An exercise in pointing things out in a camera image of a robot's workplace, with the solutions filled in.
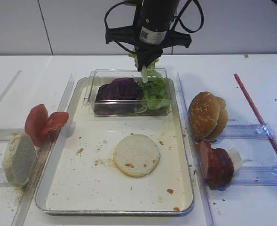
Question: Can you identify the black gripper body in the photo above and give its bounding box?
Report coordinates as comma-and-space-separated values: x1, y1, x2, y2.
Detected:
105, 25, 191, 71

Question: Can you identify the green lettuce piece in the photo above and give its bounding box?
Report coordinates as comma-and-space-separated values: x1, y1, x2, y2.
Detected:
128, 53, 162, 83

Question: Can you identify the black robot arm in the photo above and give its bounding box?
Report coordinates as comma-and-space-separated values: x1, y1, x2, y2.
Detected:
104, 0, 192, 71

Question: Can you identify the green lettuce in box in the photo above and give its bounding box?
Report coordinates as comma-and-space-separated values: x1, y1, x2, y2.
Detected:
135, 78, 170, 115

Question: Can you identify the tomato slice front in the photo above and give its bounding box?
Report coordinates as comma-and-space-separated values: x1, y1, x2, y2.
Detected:
42, 112, 70, 134

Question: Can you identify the tomato slice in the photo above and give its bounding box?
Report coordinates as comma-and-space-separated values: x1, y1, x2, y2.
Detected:
24, 104, 48, 147
42, 112, 70, 134

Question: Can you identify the meat patty slice rear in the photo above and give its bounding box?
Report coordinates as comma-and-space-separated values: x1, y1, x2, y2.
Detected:
197, 140, 214, 180

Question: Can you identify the meat patty slice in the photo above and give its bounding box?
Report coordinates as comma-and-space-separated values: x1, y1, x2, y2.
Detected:
197, 140, 214, 180
206, 148, 234, 188

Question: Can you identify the tomato slice rear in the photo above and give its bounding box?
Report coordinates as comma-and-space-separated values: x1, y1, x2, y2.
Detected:
24, 104, 48, 147

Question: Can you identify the meat patty slice front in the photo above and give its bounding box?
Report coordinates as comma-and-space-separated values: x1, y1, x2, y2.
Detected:
206, 148, 234, 188

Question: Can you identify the bread slice upright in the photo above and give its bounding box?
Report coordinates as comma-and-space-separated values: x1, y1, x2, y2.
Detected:
2, 133, 37, 187

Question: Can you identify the clear plastic salad box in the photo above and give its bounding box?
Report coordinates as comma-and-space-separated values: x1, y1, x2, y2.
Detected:
84, 68, 171, 116

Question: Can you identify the purple cabbage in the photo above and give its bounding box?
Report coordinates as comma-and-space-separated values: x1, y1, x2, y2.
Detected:
94, 78, 142, 115

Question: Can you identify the sesame bun top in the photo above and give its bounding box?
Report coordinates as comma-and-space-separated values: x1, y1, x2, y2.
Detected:
189, 91, 221, 140

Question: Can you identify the round bun bottom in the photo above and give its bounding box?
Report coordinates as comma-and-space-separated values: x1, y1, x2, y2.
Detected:
113, 134, 161, 178

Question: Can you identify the red thin strip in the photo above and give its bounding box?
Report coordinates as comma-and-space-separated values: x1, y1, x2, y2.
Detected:
233, 73, 277, 154

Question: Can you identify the metal baking tray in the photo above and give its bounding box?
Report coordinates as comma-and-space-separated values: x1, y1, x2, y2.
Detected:
35, 77, 194, 216

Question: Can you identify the clear angled divider right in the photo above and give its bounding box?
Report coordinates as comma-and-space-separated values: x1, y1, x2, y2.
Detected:
176, 73, 214, 226

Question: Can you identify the clear angled divider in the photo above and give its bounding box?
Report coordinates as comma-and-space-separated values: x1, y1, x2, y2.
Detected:
11, 73, 75, 226
176, 73, 214, 226

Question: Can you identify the white pusher block right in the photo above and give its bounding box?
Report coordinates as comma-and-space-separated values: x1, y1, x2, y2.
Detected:
228, 148, 243, 175

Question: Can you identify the clear angled divider left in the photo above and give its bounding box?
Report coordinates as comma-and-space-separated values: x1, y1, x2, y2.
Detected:
11, 73, 75, 226

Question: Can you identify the black cable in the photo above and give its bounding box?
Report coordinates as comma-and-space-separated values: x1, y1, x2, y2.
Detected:
104, 0, 205, 55

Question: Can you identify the clear rail upper right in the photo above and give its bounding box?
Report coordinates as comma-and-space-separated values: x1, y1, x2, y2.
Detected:
219, 124, 275, 139

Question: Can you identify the clear rail upper left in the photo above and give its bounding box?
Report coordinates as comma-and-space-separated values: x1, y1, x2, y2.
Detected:
0, 129, 24, 142

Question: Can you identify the clear rail lower right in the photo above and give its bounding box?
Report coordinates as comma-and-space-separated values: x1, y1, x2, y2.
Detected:
231, 166, 277, 186

